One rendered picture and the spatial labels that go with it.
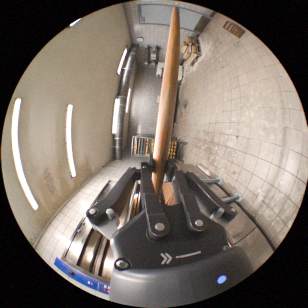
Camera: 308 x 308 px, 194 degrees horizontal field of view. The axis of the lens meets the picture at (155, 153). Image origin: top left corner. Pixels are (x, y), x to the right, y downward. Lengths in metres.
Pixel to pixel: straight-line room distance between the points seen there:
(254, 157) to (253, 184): 0.32
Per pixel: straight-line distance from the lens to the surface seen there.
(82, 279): 1.33
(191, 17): 4.20
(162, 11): 4.14
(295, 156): 1.22
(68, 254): 1.48
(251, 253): 1.06
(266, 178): 1.27
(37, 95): 1.52
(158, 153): 0.16
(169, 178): 0.16
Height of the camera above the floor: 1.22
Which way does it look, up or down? 4 degrees down
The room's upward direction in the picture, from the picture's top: 84 degrees counter-clockwise
